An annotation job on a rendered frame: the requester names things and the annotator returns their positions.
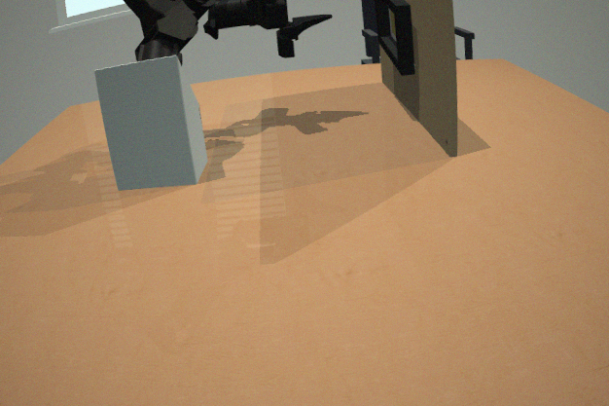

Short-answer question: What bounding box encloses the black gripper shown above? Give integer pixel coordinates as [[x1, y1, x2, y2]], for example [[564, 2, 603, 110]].
[[241, 0, 333, 58]]

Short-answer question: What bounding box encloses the brown flat board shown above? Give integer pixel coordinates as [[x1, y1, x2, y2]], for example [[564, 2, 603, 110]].
[[379, 0, 458, 157]]

